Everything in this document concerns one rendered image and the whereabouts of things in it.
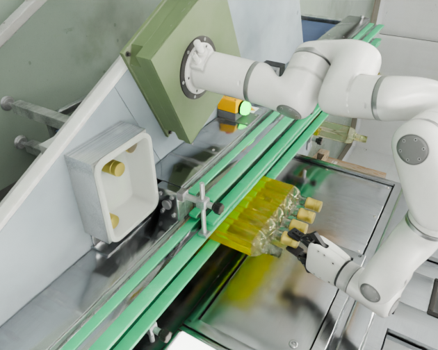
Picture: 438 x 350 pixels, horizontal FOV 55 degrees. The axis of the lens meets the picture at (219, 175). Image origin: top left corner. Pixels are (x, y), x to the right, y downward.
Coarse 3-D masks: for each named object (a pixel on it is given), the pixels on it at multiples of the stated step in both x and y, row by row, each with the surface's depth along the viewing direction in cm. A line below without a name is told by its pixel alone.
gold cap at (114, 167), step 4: (112, 160) 93; (116, 160) 94; (108, 164) 93; (112, 164) 93; (116, 164) 92; (120, 164) 93; (104, 168) 93; (108, 168) 93; (112, 168) 92; (116, 168) 92; (120, 168) 93; (124, 168) 95; (108, 172) 93; (112, 172) 92; (116, 172) 92; (120, 172) 94
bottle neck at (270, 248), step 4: (268, 244) 109; (272, 244) 109; (264, 248) 109; (268, 248) 108; (272, 248) 108; (276, 248) 108; (280, 248) 108; (264, 252) 110; (268, 252) 108; (272, 252) 108; (276, 252) 107; (280, 252) 107; (276, 256) 108; (280, 256) 109
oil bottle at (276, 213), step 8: (248, 200) 122; (256, 200) 122; (248, 208) 119; (256, 208) 119; (264, 208) 119; (272, 208) 119; (280, 208) 119; (272, 216) 116; (280, 216) 117; (280, 224) 117
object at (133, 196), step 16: (128, 144) 89; (144, 144) 96; (128, 160) 101; (144, 160) 99; (96, 176) 84; (112, 176) 98; (128, 176) 104; (144, 176) 102; (112, 192) 100; (128, 192) 106; (144, 192) 105; (112, 208) 102; (128, 208) 104; (144, 208) 104; (128, 224) 99; (112, 240) 94
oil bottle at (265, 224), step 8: (240, 208) 119; (232, 216) 116; (240, 216) 116; (248, 216) 116; (256, 216) 116; (264, 216) 116; (248, 224) 114; (256, 224) 113; (264, 224) 113; (272, 224) 114; (264, 232) 112; (272, 232) 113
